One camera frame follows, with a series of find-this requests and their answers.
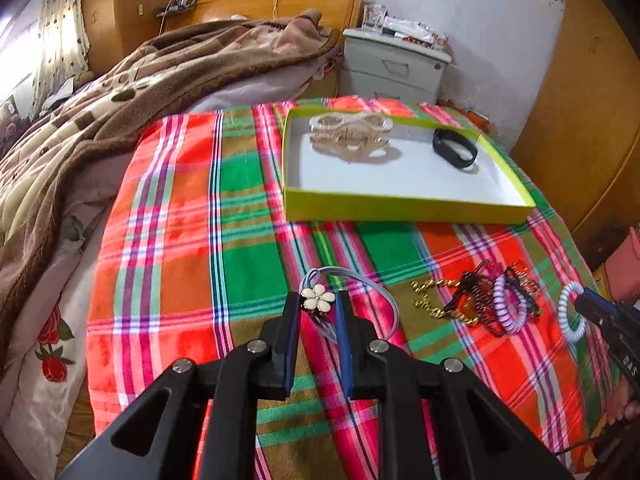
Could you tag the brown patterned blanket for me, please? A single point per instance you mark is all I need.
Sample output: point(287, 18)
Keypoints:
point(100, 110)

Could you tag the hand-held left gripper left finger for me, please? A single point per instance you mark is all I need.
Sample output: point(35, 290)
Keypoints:
point(289, 345)

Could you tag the dotted curtain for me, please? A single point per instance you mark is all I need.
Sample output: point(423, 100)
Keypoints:
point(60, 25)

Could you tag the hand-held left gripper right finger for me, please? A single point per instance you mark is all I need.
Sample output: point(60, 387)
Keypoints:
point(344, 350)

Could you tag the black wristband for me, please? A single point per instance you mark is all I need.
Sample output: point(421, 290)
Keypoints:
point(440, 140)

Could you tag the power strip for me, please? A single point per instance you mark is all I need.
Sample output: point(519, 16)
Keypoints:
point(175, 7)

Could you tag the person's right hand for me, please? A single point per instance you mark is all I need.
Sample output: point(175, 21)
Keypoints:
point(626, 407)

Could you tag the peach hair claw clip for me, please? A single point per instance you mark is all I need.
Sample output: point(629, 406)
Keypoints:
point(365, 152)

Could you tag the green shallow cardboard box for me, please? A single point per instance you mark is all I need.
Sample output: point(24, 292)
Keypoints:
point(400, 182)

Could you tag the white floral bedsheet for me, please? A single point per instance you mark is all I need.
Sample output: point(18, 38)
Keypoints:
point(45, 340)

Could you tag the grey nightstand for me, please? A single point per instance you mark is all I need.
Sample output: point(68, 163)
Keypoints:
point(390, 70)

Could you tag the pile of small packets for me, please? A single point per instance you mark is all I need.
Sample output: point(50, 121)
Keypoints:
point(410, 27)

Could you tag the pink bag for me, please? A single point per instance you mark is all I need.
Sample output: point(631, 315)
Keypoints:
point(625, 265)

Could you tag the wooden headboard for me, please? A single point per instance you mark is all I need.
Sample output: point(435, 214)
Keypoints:
point(300, 5)

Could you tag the wide wooden wardrobe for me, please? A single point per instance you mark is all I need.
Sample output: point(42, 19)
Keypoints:
point(585, 110)

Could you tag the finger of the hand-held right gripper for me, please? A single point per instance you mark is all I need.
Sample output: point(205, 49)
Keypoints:
point(597, 297)
point(595, 317)

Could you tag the clear hair claw clip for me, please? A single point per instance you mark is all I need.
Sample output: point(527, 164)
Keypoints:
point(330, 122)

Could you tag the plaid cloth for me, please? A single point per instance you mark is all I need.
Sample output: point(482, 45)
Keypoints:
point(200, 260)

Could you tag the narrow wooden wardrobe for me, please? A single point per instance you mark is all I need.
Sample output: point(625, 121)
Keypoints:
point(125, 5)

